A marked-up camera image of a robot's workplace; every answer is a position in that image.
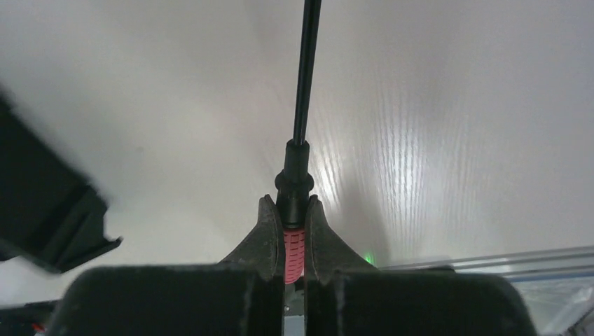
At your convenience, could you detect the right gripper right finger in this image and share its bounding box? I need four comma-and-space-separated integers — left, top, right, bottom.
305, 196, 537, 335

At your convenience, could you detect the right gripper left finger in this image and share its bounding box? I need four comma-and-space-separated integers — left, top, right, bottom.
47, 196, 284, 335

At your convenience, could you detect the red handled screwdriver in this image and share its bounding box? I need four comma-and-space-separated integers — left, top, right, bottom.
275, 0, 322, 285

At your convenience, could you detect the black plastic bin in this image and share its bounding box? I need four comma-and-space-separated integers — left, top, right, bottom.
1, 93, 122, 274

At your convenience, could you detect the aluminium frame rail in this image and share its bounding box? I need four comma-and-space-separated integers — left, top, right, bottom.
382, 246, 593, 282

